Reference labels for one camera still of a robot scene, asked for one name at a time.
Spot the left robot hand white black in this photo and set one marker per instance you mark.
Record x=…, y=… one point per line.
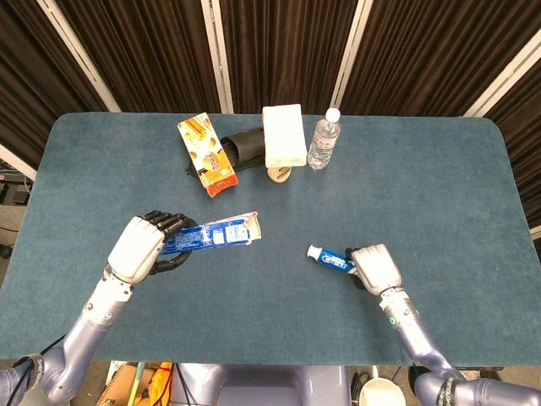
x=135, y=249

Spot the blue felt table mat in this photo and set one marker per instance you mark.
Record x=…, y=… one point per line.
x=270, y=304

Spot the orange snack box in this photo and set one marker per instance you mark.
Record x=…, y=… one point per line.
x=207, y=154

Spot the clear plastic water bottle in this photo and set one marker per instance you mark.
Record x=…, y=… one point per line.
x=323, y=141

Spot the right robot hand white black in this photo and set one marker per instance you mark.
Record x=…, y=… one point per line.
x=378, y=268

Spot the black floor equipment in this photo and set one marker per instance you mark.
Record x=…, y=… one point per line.
x=12, y=194

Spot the dark brown pleated curtain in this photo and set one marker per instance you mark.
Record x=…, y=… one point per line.
x=25, y=63
x=287, y=51
x=422, y=55
x=139, y=55
x=524, y=127

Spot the orange yellow plastic bag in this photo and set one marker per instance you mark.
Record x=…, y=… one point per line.
x=158, y=385

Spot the lavender robot torso base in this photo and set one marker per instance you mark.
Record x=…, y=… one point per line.
x=262, y=385

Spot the white tissue pack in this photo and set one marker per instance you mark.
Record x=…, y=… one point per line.
x=284, y=135

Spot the blue toothpaste box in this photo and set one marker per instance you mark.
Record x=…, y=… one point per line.
x=224, y=232

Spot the white round bucket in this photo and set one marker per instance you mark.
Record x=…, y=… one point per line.
x=380, y=393

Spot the white partition frame post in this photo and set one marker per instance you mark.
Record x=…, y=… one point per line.
x=217, y=55
x=350, y=55
x=17, y=162
x=507, y=77
x=77, y=51

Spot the blue white toothpaste tube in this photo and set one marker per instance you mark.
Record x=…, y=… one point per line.
x=331, y=258

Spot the small wooden round object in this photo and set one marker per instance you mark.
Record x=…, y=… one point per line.
x=279, y=174

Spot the green stick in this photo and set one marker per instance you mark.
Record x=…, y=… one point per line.
x=136, y=385

